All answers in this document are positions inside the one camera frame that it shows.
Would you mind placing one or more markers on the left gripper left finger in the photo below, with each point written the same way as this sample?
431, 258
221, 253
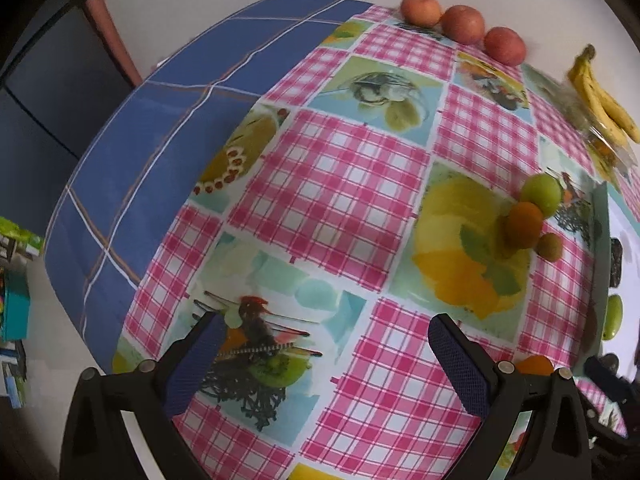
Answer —
96, 443

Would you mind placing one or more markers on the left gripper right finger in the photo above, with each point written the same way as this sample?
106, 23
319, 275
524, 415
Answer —
555, 445

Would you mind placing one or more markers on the small brown kiwi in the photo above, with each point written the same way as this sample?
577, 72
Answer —
550, 247

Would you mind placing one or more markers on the orange tangerine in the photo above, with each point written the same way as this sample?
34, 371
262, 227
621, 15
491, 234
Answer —
523, 225

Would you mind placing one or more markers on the green apple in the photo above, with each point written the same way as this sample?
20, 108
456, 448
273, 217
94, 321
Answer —
544, 191

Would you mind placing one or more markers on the white tray teal rim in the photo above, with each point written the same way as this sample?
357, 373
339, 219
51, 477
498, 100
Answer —
612, 218

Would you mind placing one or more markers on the green pear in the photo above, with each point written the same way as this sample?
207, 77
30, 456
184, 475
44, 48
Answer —
613, 317

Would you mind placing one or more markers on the orange in tray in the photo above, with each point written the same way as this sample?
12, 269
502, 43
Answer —
535, 365

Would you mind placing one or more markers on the yellow banana bunch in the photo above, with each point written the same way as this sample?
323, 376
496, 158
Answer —
618, 125

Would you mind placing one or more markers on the blue plaid undercloth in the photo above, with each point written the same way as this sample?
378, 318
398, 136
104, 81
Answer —
123, 240

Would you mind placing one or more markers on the clear plastic fruit container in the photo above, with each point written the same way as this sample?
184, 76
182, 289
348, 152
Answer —
577, 113

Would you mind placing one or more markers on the pink checkered fruit tablecloth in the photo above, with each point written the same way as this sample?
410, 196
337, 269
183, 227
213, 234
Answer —
364, 193

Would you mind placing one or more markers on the right red apple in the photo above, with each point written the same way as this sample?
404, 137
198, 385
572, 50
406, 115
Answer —
505, 46

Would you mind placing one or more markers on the red apple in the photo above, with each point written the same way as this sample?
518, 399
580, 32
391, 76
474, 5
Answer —
422, 13
505, 46
463, 24

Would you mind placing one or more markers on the middle red apple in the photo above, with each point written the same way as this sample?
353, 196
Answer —
463, 24

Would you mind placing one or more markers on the left red apple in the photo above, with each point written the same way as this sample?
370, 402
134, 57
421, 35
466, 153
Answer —
422, 13

